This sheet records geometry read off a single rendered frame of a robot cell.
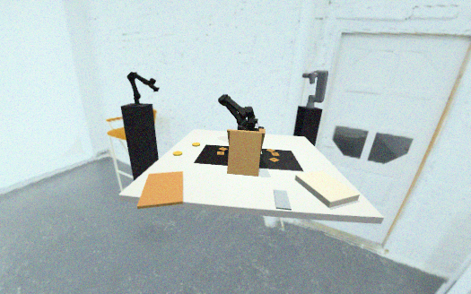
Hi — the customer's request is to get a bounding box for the cream flat rectangular block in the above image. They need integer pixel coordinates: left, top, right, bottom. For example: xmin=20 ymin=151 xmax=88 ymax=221
xmin=294 ymin=171 xmax=360 ymax=208

